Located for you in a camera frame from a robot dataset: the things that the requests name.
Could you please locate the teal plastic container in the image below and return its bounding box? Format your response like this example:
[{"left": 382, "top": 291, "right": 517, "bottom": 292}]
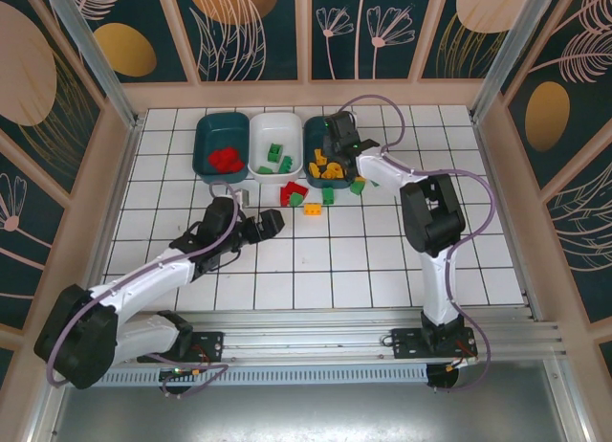
[
  {"left": 191, "top": 111, "right": 251, "bottom": 186},
  {"left": 302, "top": 114, "right": 360, "bottom": 190}
]

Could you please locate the white plastic container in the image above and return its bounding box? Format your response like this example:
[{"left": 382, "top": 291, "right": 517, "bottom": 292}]
[{"left": 248, "top": 111, "right": 305, "bottom": 185}]

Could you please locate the grey metal sheet panel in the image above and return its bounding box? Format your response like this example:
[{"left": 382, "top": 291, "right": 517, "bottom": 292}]
[{"left": 47, "top": 360, "right": 589, "bottom": 442}]

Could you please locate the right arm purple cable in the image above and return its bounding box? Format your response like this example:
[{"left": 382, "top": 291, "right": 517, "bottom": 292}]
[{"left": 343, "top": 95, "right": 496, "bottom": 390}]

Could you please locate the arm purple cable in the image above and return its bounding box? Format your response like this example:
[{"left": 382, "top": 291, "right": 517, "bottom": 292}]
[
  {"left": 46, "top": 181, "right": 240, "bottom": 399},
  {"left": 343, "top": 95, "right": 496, "bottom": 390}
]

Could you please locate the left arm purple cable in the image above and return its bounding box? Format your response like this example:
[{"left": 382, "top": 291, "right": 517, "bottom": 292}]
[{"left": 46, "top": 181, "right": 240, "bottom": 399}]

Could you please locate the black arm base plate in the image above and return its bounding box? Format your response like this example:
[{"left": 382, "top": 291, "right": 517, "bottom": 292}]
[
  {"left": 137, "top": 330, "right": 225, "bottom": 364},
  {"left": 390, "top": 327, "right": 478, "bottom": 362}
]

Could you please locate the aluminium front rail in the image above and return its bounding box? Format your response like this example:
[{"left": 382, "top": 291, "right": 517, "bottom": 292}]
[{"left": 47, "top": 307, "right": 565, "bottom": 366}]

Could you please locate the orange connector with wires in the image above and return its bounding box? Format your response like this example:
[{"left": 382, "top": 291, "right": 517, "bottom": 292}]
[
  {"left": 447, "top": 353, "right": 479, "bottom": 370},
  {"left": 160, "top": 365, "right": 205, "bottom": 382}
]

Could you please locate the aluminium side rail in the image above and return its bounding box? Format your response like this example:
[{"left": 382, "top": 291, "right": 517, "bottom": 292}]
[
  {"left": 470, "top": 109, "right": 539, "bottom": 321},
  {"left": 71, "top": 119, "right": 144, "bottom": 331}
]

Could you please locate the slotted grey cable duct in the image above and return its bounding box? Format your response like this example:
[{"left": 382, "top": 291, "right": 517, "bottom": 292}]
[{"left": 102, "top": 365, "right": 429, "bottom": 387}]

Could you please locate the aluminium corner post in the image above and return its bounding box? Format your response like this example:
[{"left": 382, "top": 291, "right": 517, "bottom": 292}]
[
  {"left": 470, "top": 0, "right": 556, "bottom": 122},
  {"left": 37, "top": 0, "right": 145, "bottom": 127}
]

